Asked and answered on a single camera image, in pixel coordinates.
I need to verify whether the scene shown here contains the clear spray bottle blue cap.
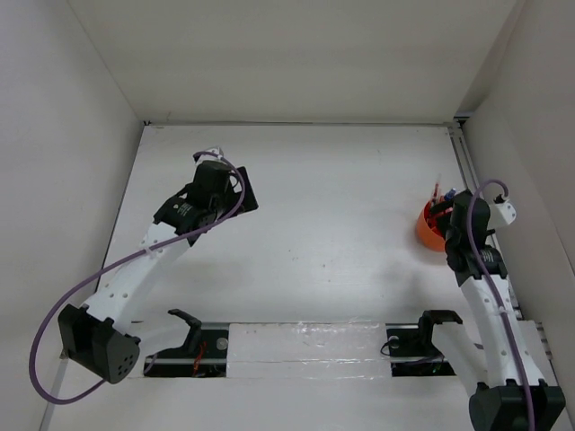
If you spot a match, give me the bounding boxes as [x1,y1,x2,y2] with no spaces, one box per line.
[444,188,457,201]

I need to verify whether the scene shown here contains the red ink pen refill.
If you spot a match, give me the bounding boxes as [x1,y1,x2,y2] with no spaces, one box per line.
[429,174,441,216]

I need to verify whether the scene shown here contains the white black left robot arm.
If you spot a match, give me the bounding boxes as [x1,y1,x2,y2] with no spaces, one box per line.
[57,161,258,384]

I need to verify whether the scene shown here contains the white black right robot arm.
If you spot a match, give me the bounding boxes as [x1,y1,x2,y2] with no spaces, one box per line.
[415,189,566,430]

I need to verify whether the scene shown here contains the orange round stationery container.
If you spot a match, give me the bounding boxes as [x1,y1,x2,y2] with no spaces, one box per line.
[415,202,453,252]

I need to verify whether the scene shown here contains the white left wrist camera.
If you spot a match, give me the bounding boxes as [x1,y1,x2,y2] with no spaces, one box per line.
[208,146,224,158]

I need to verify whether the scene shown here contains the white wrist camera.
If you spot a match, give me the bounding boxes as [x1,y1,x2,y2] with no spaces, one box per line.
[208,146,224,158]
[488,194,517,231]

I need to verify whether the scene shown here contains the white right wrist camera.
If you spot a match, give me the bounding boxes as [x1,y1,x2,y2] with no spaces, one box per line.
[488,194,517,231]

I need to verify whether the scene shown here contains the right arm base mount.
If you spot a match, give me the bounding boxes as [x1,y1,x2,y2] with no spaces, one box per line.
[380,310,463,377]

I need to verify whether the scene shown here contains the aluminium frame rail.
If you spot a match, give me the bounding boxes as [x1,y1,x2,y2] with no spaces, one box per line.
[451,117,553,360]

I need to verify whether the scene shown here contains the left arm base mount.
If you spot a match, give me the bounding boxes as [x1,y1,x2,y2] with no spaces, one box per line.
[143,309,230,378]

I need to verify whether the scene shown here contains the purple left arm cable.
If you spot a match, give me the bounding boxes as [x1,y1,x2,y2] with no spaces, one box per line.
[29,150,247,403]

